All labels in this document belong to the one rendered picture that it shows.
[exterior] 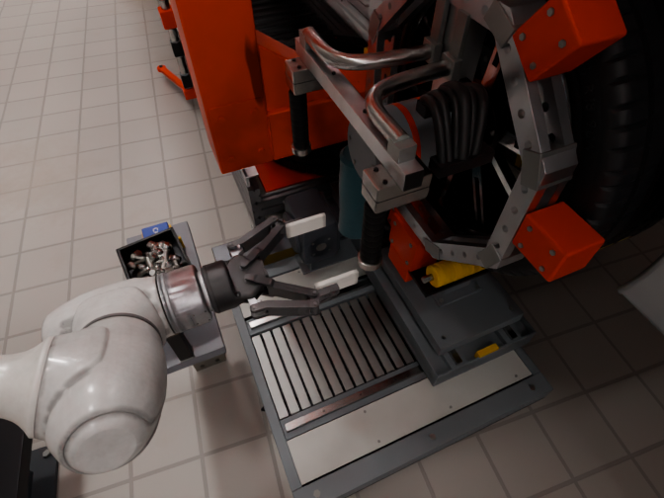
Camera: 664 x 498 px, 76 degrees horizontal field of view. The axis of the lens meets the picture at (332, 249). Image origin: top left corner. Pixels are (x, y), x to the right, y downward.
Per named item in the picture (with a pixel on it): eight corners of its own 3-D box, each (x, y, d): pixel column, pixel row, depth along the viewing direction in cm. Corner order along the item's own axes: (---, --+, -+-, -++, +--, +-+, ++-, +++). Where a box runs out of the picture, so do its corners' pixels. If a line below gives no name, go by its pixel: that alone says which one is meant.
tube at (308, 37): (439, 66, 73) (453, 0, 65) (337, 91, 69) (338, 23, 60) (390, 25, 83) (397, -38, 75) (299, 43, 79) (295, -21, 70)
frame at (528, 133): (498, 304, 90) (647, 51, 47) (471, 315, 88) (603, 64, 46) (379, 153, 121) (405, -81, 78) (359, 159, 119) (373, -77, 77)
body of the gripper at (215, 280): (205, 283, 68) (260, 265, 70) (218, 326, 63) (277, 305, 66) (194, 254, 62) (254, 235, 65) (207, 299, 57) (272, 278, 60)
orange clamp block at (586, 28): (570, 72, 58) (630, 34, 50) (525, 84, 56) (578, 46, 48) (553, 24, 58) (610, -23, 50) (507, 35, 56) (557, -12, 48)
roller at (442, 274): (525, 257, 110) (533, 243, 105) (427, 295, 102) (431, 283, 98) (510, 241, 113) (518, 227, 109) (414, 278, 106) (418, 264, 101)
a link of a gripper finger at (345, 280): (313, 283, 62) (315, 287, 62) (357, 268, 64) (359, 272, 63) (314, 294, 64) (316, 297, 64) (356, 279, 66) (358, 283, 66)
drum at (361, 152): (467, 173, 86) (487, 113, 75) (373, 204, 80) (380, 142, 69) (430, 134, 94) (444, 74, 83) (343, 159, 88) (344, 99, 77)
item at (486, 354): (527, 344, 138) (538, 330, 130) (432, 387, 129) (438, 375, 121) (443, 236, 166) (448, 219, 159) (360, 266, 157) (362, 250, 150)
